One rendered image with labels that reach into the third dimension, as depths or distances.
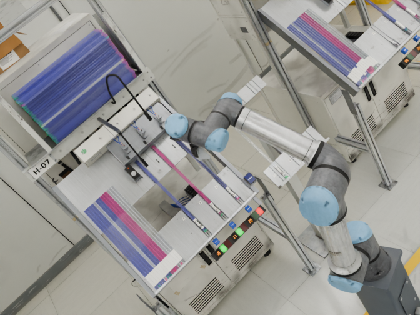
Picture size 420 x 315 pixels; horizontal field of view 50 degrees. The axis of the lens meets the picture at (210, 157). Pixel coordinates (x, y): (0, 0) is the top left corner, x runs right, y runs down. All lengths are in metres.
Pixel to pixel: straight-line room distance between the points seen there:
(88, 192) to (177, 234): 0.47
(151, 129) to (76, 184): 0.45
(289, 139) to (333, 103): 1.43
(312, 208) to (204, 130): 0.40
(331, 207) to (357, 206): 1.57
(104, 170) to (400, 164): 1.82
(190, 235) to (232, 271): 0.67
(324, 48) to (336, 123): 0.55
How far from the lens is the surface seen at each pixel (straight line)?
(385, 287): 1.86
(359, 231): 1.74
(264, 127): 1.43
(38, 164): 2.23
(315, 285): 2.66
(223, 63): 4.26
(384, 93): 3.18
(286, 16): 2.65
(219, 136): 1.36
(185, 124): 1.38
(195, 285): 2.64
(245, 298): 2.81
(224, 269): 2.70
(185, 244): 2.14
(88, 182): 2.26
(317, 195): 1.33
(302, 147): 1.43
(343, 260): 1.60
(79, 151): 2.23
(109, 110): 2.25
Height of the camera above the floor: 2.09
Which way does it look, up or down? 32 degrees down
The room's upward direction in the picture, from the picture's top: 35 degrees counter-clockwise
